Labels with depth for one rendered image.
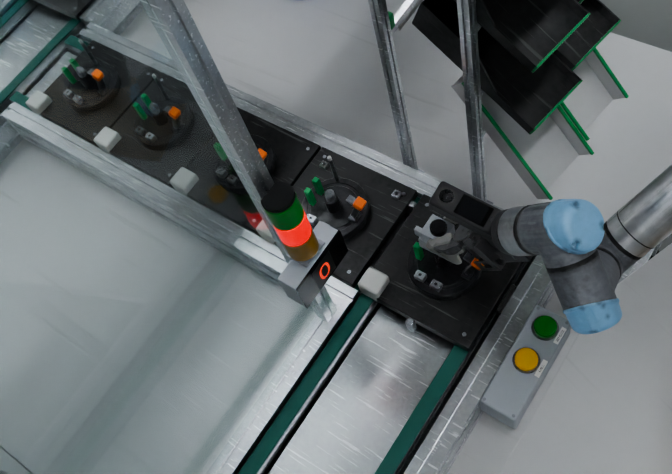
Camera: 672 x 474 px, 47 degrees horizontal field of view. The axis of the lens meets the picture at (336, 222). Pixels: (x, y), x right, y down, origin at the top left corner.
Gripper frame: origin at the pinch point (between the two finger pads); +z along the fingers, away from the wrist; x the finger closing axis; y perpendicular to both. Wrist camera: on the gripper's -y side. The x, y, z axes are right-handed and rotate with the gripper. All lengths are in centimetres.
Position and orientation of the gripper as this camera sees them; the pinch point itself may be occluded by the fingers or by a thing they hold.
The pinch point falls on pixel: (436, 230)
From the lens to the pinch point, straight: 136.7
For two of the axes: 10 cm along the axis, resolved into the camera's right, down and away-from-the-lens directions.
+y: 7.2, 6.3, 2.8
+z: -4.1, 0.7, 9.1
